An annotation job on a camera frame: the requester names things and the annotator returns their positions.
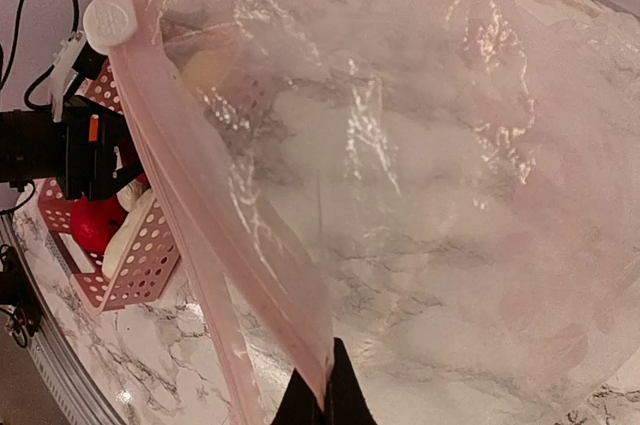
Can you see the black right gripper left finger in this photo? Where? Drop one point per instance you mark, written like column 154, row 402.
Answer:
column 299, row 405

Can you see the pink perforated plastic basket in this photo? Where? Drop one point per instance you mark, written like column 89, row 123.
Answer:
column 139, row 262

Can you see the red toy apple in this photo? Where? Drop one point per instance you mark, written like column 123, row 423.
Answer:
column 94, row 223
column 129, row 158

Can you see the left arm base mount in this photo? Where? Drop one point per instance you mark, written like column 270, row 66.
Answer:
column 20, row 305

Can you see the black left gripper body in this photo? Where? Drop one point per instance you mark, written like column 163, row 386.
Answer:
column 81, row 152

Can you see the clear pink zip top bag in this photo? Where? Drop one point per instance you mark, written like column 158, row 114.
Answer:
column 450, row 187

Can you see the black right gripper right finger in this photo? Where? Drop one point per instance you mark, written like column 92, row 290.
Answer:
column 344, row 402

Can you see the aluminium front rail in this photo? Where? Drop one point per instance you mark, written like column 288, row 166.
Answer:
column 67, row 381

